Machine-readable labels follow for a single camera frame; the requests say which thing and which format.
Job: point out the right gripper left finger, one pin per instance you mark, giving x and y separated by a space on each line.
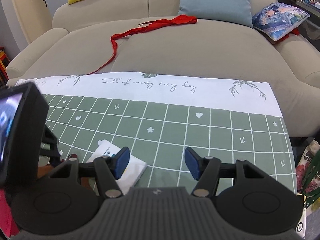
106 170

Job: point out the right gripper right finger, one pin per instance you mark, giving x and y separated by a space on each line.
207 171

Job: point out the white tissue packet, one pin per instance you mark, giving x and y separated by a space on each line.
127 167

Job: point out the brown leather pouch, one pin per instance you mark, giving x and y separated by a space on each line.
64 173

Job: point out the green grid tablecloth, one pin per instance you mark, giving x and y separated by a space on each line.
158 116

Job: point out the floral shopping bag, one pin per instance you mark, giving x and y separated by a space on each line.
307 174

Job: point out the beige sofa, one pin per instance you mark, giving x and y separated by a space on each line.
79 43

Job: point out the red ribbon scarf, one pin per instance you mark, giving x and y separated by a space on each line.
145 28

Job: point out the anime print cushion on sofa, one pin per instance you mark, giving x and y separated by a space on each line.
279 19

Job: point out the light blue cushion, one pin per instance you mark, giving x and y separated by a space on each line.
234 11

